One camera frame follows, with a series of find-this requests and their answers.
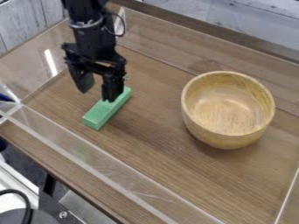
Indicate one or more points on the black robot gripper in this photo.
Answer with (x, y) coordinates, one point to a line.
(93, 55)

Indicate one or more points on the green rectangular block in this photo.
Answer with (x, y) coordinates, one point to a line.
(104, 110)

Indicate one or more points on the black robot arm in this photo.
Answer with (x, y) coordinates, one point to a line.
(85, 10)

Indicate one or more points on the light wooden bowl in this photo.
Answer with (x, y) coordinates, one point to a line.
(228, 109)

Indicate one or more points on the black table leg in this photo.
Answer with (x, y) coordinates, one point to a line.
(50, 185)

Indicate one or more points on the clear acrylic corner bracket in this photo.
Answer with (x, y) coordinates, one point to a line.
(121, 23)

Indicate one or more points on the clear acrylic barrier wall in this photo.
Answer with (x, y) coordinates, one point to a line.
(110, 184)

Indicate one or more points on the metal base plate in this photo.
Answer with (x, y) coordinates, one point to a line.
(82, 209)

